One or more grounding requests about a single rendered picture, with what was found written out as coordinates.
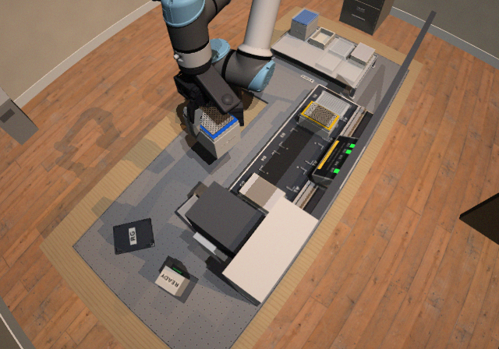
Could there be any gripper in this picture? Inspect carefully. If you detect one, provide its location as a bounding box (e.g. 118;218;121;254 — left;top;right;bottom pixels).
173;59;212;136

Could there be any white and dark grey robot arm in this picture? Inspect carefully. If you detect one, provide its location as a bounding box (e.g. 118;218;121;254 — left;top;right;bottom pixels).
152;0;281;115

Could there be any yellow tip rack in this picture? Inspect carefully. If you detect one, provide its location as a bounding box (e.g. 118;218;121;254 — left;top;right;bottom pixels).
299;101;339;139

